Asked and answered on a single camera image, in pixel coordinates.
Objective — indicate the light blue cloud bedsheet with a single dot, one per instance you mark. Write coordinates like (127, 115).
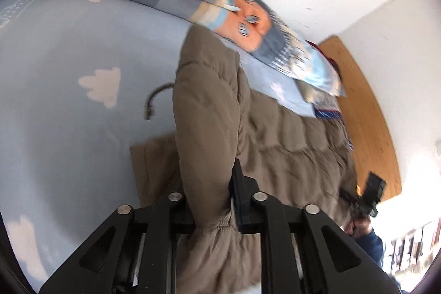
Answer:
(74, 78)

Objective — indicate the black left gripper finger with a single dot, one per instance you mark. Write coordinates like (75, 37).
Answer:
(249, 215)

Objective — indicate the person's blue sleeved forearm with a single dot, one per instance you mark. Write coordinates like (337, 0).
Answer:
(372, 244)

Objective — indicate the brown padded hooded jacket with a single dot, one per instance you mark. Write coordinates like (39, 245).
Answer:
(220, 120)

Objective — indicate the person's right hand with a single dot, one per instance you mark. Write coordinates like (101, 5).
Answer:
(359, 227)

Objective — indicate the wooden headboard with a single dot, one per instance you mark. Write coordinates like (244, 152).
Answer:
(364, 120)

